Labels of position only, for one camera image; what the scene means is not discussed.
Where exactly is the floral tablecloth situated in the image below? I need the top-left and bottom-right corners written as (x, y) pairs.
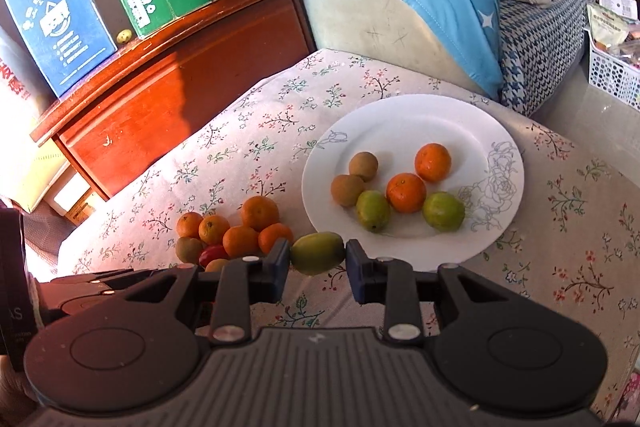
top-left (58, 50), bottom-right (639, 418)

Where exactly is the tangerine with stem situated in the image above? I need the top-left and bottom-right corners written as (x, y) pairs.
top-left (198, 215), bottom-right (230, 246)

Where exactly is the tangerine top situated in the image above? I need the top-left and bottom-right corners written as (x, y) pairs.
top-left (414, 143), bottom-right (452, 183)

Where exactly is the lone small tangerine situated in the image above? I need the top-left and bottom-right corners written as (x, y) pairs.
top-left (386, 172), bottom-right (426, 213)

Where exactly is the blue cardboard box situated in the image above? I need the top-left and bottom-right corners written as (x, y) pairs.
top-left (4, 0), bottom-right (117, 98)

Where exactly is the small green fruit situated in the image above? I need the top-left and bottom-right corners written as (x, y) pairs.
top-left (356, 190), bottom-right (390, 233)

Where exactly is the red cherry tomato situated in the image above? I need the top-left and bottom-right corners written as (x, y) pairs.
top-left (198, 244), bottom-right (229, 269)

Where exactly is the red wooden cabinet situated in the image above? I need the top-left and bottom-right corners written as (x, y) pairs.
top-left (30, 0), bottom-right (317, 199)

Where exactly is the pale green sofa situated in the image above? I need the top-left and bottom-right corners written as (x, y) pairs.
top-left (303, 0), bottom-right (483, 94)

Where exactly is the white perforated basket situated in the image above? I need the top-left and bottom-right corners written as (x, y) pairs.
top-left (586, 29), bottom-right (640, 110)

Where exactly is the brown kiwi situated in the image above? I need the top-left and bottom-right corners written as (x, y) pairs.
top-left (175, 237), bottom-right (206, 265)
top-left (348, 152), bottom-right (378, 182)
top-left (330, 174), bottom-right (366, 208)
top-left (205, 259), bottom-right (229, 272)

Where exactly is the houndstooth sofa cover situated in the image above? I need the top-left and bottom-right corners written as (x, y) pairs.
top-left (499, 0), bottom-right (596, 116)

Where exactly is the large orange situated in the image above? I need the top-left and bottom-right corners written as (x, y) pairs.
top-left (240, 195), bottom-right (280, 232)

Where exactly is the large green fruit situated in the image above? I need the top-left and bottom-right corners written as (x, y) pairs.
top-left (422, 192), bottom-right (465, 232)

